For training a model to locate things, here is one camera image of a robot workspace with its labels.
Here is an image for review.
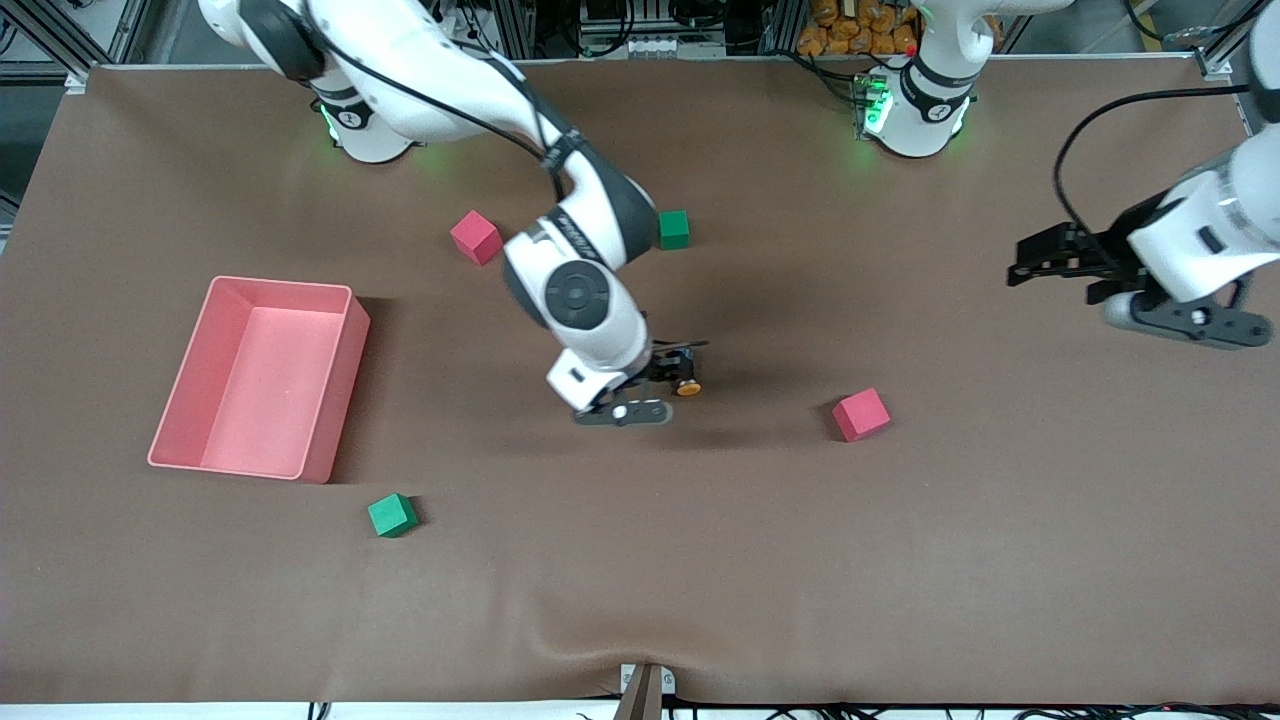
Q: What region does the pink foam cube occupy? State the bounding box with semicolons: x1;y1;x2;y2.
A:
449;210;504;267
832;388;892;443

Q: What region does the brown table mat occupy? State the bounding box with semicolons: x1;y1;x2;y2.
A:
0;58;1280;706

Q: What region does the grey electronics box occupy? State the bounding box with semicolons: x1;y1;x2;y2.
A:
580;0;727;59

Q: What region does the pink plastic bin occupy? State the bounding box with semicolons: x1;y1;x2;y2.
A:
147;276;371;485

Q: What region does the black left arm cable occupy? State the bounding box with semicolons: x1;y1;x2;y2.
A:
1055;85;1256;241

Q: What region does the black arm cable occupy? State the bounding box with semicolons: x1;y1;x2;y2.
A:
1055;85;1256;241
300;0;573;201

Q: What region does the aluminium frame profile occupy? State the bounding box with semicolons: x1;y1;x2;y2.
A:
0;0;151;96
1195;0;1263;81

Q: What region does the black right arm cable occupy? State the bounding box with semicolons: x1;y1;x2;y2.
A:
300;0;573;201

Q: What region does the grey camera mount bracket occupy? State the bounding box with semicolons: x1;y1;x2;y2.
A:
620;663;676;720

